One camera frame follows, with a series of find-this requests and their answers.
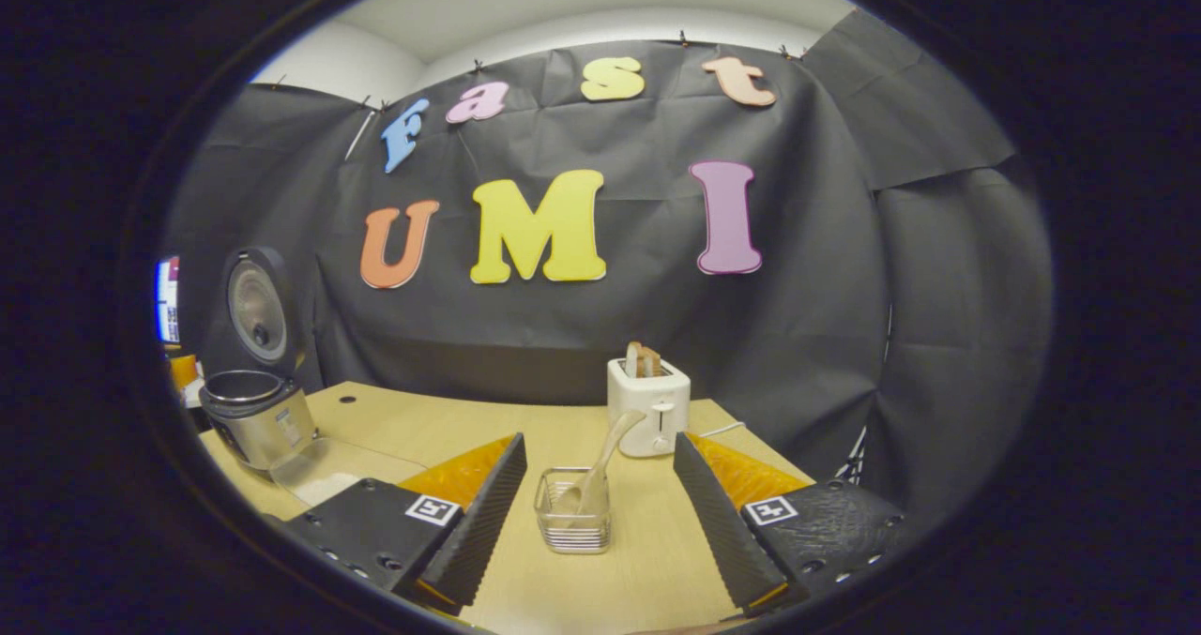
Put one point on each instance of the white toaster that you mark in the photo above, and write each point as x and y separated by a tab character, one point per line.
652	410

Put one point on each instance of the computer monitor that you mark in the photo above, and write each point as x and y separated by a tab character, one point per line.
168	299

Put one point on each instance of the clear glass tray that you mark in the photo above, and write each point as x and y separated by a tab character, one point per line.
357	457

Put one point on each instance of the wooden spoon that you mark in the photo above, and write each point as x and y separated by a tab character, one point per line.
605	461

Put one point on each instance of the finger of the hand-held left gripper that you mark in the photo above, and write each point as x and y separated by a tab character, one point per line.
185	372

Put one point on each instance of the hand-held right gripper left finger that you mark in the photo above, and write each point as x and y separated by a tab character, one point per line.
474	532

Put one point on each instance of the black silver rice cooker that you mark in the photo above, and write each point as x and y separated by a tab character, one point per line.
258	424

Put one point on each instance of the toasted bread slice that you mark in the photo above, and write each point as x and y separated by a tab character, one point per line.
643	360

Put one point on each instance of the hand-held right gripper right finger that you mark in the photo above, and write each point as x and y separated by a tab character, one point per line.
722	532

